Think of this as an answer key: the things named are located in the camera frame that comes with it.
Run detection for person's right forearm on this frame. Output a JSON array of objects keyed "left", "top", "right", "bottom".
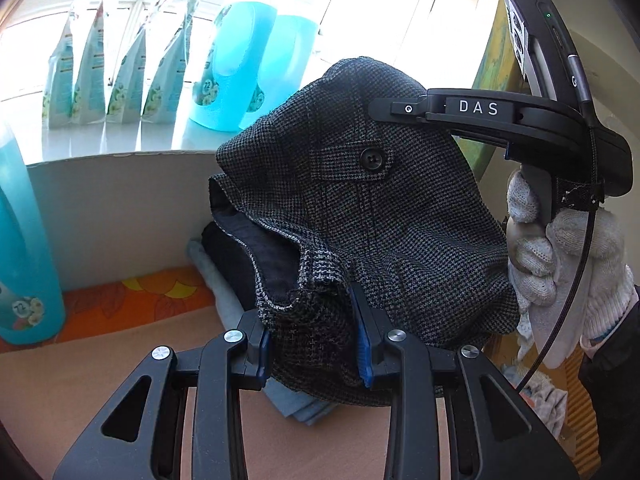
[{"left": 577, "top": 270, "right": 640, "bottom": 480}]

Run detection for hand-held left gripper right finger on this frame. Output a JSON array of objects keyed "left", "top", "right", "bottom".
[{"left": 349, "top": 282, "right": 583, "bottom": 480}]

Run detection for person's right hand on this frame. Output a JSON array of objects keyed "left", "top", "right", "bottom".
[{"left": 506, "top": 169, "right": 633, "bottom": 348}]

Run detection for large blue detergent bottle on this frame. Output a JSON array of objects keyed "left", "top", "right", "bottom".
[{"left": 0, "top": 120, "right": 67, "bottom": 346}]

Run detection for grey houndstooth pants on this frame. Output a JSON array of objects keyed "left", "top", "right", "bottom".
[{"left": 207, "top": 57, "right": 518, "bottom": 406}]

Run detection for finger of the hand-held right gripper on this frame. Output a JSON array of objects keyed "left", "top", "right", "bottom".
[{"left": 367, "top": 88, "right": 531, "bottom": 150}]

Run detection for white window sill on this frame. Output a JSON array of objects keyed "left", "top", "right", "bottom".
[{"left": 25, "top": 110, "right": 251, "bottom": 166}]

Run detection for orange floral tablecloth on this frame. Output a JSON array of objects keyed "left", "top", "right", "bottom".
[{"left": 0, "top": 265, "right": 217, "bottom": 356}]

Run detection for white cardboard panel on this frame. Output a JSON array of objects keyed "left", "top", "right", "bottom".
[{"left": 25, "top": 150, "right": 236, "bottom": 293}]

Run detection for light blue crumpled cloth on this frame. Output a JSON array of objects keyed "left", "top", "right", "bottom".
[{"left": 500, "top": 362, "right": 568, "bottom": 443}]

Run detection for folded black pants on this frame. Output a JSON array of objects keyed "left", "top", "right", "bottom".
[{"left": 200, "top": 220, "right": 263, "bottom": 313}]

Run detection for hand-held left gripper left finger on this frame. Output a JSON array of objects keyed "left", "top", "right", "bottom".
[{"left": 52, "top": 310, "right": 273, "bottom": 480}]

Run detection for folded blue jeans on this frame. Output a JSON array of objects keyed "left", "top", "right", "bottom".
[{"left": 186, "top": 237, "right": 351, "bottom": 426}]

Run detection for tall blue detergent bottle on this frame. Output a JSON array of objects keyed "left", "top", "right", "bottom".
[
  {"left": 239, "top": 14, "right": 321, "bottom": 131},
  {"left": 189, "top": 0, "right": 278, "bottom": 133}
]

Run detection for light green refill pouch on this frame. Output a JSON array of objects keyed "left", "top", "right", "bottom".
[
  {"left": 141, "top": 0, "right": 198, "bottom": 122},
  {"left": 42, "top": 0, "right": 88, "bottom": 128},
  {"left": 70, "top": 0, "right": 118, "bottom": 125},
  {"left": 106, "top": 0, "right": 166, "bottom": 125}
]

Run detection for beige mat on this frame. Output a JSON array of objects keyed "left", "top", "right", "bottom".
[{"left": 0, "top": 305, "right": 501, "bottom": 480}]

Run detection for black cable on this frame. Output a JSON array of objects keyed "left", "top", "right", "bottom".
[{"left": 515, "top": 52, "right": 603, "bottom": 396}]

